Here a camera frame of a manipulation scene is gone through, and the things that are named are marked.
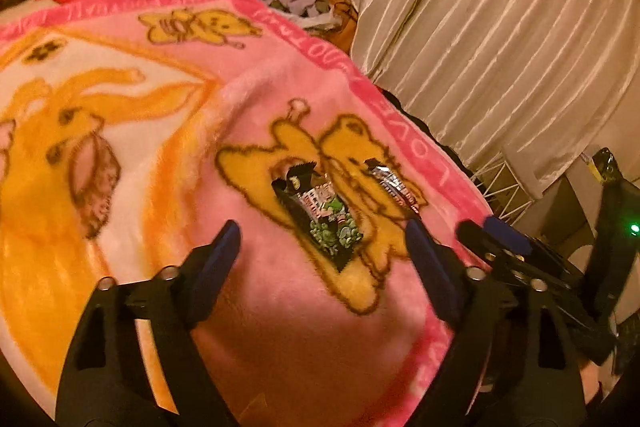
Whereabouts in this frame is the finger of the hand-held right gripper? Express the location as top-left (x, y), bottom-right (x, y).
top-left (482, 216), bottom-right (532, 256)
top-left (455, 220), bottom-right (507, 269)

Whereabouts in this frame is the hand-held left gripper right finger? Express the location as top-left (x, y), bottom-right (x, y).
top-left (404, 219), bottom-right (587, 427)

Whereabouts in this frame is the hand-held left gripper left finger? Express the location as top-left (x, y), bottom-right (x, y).
top-left (55, 219), bottom-right (243, 427)

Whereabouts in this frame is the shiny foil snack wrapper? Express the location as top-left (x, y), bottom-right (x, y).
top-left (364, 158), bottom-right (422, 221)

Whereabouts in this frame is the black green snack wrapper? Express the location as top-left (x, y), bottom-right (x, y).
top-left (271, 161), bottom-right (362, 273)

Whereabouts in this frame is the pink printed blanket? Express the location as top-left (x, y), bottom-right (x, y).
top-left (0, 0), bottom-right (493, 427)

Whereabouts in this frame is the cream satin curtain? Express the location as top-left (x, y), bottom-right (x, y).
top-left (312, 0), bottom-right (640, 188)

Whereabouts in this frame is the orange bag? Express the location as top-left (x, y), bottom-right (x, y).
top-left (327, 0), bottom-right (362, 58)

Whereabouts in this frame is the white wire stool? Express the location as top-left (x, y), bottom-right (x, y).
top-left (470, 142), bottom-right (562, 228)

